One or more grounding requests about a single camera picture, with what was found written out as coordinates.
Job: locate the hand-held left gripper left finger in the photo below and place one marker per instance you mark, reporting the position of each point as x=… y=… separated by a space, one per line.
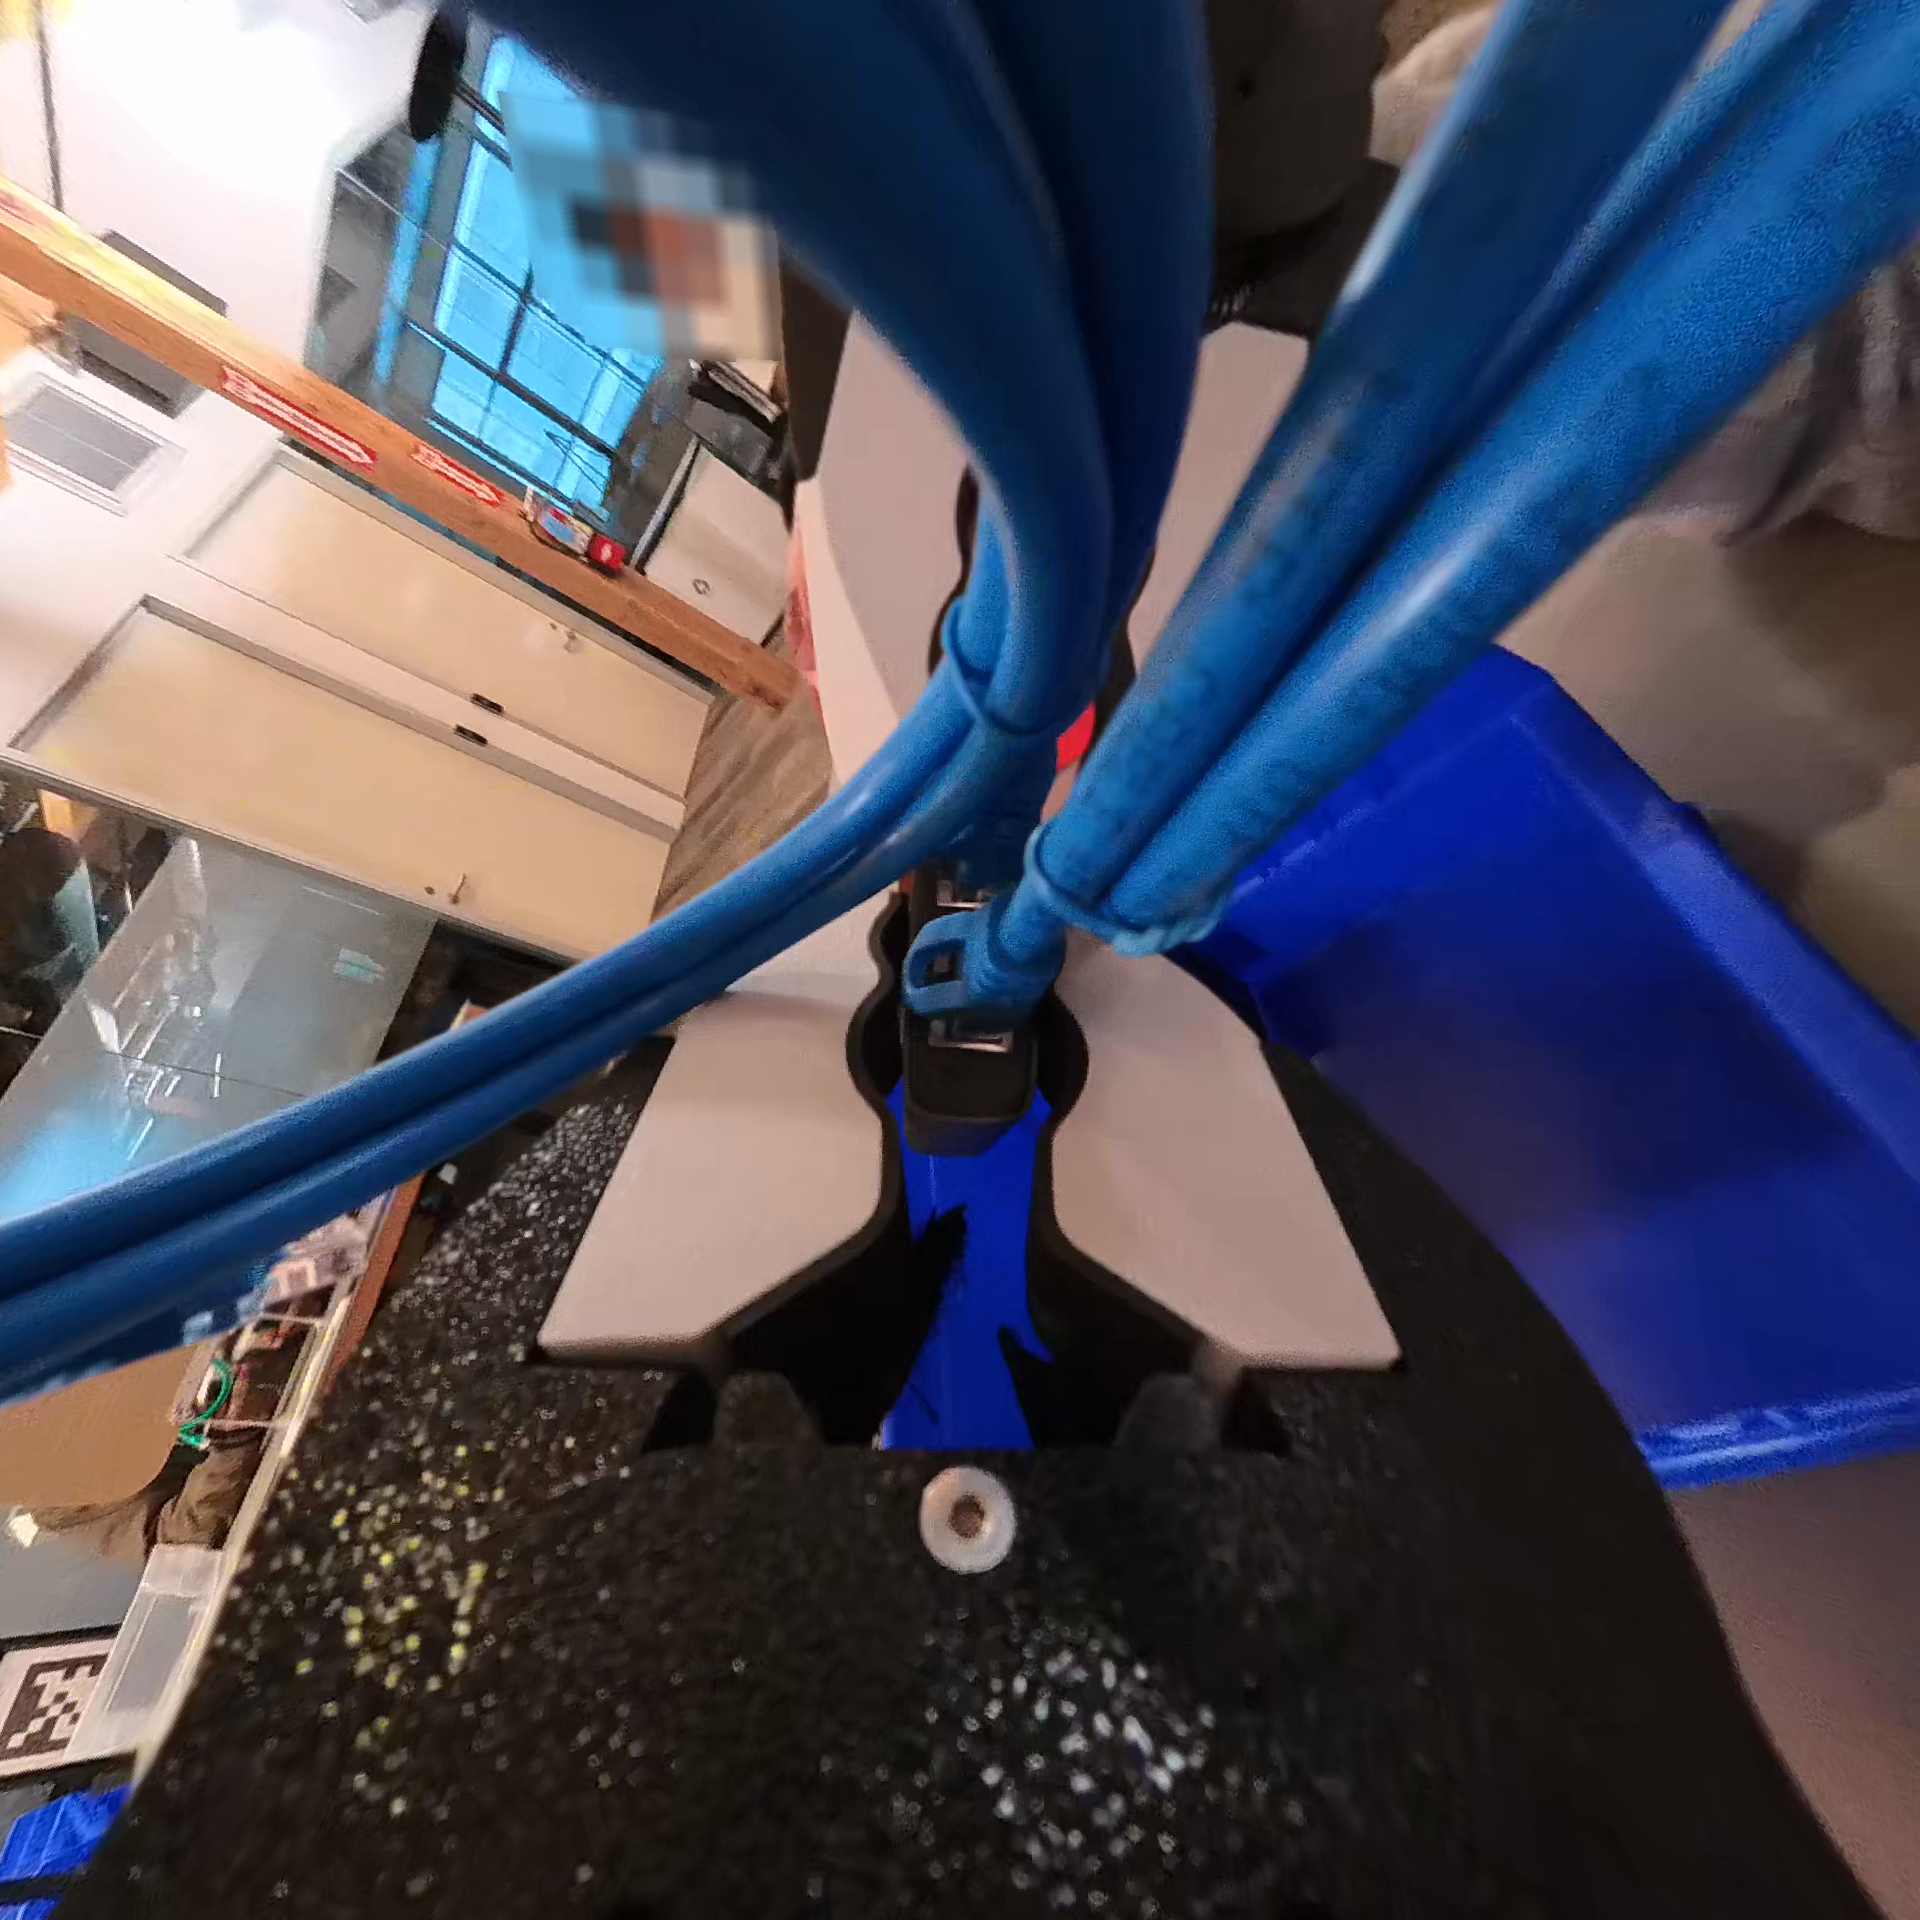
x=721 y=1201

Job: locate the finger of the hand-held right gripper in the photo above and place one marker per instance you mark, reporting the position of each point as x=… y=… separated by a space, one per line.
x=1222 y=405
x=879 y=524

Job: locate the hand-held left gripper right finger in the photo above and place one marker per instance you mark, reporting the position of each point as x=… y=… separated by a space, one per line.
x=1201 y=1201

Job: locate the black ethernet adapter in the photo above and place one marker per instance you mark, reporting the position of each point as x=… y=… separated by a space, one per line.
x=969 y=1094

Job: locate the blue storage bin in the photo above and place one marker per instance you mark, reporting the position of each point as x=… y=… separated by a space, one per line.
x=1575 y=1050

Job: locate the brown-edged work desk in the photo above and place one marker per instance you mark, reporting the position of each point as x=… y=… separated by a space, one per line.
x=323 y=1394

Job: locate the red fire extinguisher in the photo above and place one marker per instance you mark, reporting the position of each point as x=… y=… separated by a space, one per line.
x=578 y=537

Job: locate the white door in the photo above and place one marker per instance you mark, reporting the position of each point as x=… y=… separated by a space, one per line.
x=301 y=794
x=450 y=600

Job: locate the large grid window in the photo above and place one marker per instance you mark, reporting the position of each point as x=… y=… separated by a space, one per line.
x=481 y=344

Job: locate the black round disc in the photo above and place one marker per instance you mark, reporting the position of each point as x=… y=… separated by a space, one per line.
x=439 y=75

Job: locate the printed marker tag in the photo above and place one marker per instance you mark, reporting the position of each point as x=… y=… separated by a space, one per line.
x=44 y=1702

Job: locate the small blue bin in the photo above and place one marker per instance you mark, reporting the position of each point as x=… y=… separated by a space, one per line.
x=60 y=1844

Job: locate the wooden support post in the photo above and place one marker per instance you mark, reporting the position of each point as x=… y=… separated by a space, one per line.
x=661 y=615

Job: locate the white wall air vent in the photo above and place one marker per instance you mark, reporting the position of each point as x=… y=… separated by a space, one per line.
x=82 y=435

